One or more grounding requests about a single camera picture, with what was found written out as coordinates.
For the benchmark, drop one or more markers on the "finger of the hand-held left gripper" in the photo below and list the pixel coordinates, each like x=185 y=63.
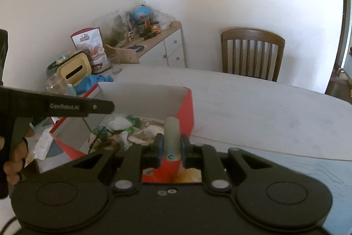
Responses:
x=100 y=107

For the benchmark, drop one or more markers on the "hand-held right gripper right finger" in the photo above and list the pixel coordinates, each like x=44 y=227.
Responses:
x=184 y=152

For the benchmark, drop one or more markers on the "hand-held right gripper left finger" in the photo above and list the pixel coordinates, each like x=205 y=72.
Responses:
x=158 y=152

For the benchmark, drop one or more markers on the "pale green cylinder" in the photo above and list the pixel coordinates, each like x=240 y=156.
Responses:
x=172 y=136

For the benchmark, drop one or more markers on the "green mesh bag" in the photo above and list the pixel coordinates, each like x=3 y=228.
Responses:
x=103 y=131

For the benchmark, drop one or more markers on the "white item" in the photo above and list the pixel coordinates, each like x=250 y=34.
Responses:
x=119 y=123

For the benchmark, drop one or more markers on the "red and white cardboard box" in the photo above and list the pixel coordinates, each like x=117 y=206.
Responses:
x=187 y=113

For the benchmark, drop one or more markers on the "person's left hand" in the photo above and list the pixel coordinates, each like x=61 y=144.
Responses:
x=18 y=155

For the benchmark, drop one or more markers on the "clear glass jar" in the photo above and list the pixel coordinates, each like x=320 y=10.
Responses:
x=56 y=85

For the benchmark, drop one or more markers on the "white paper tissue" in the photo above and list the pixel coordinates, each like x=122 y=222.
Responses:
x=42 y=144

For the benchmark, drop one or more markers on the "clear glass cup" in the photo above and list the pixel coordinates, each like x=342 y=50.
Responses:
x=115 y=65

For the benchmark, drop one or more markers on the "yellow tissue box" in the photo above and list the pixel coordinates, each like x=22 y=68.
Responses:
x=74 y=69

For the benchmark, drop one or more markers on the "red white food bag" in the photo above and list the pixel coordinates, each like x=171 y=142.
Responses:
x=92 y=50

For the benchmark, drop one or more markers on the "wooden tray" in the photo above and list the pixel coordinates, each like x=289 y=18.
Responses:
x=123 y=53

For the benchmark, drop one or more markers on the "white sideboard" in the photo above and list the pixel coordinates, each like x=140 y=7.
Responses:
x=165 y=47

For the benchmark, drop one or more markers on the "blue ball toy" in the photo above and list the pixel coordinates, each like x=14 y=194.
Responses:
x=141 y=14

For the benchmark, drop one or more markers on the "crumpled white plastic bag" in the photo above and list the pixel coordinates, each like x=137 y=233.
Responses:
x=165 y=19

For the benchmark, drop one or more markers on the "brown wooden chair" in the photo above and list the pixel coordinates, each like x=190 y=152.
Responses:
x=253 y=53

